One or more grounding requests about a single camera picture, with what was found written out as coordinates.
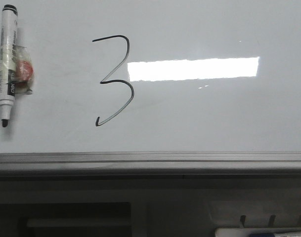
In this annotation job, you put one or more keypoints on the red magnet taped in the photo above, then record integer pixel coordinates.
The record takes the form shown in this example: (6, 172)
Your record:
(22, 77)

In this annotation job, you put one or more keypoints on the white black whiteboard marker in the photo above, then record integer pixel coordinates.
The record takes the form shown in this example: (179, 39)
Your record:
(9, 28)

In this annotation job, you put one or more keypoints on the white whiteboard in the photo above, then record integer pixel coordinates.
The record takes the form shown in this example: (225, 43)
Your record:
(159, 75)

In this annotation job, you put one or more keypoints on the white tray with blue item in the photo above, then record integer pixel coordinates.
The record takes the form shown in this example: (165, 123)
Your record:
(245, 232)

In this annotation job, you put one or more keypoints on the dark left metal hook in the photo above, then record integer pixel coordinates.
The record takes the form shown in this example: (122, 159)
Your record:
(242, 221)

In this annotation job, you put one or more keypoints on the dark metal hook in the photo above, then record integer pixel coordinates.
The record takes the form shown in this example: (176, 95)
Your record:
(242, 221)
(271, 221)

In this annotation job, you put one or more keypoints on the dark middle metal hook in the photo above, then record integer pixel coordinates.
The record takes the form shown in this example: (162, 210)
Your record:
(271, 221)

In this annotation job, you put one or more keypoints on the grey aluminium whiteboard frame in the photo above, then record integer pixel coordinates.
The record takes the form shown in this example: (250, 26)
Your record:
(148, 163)

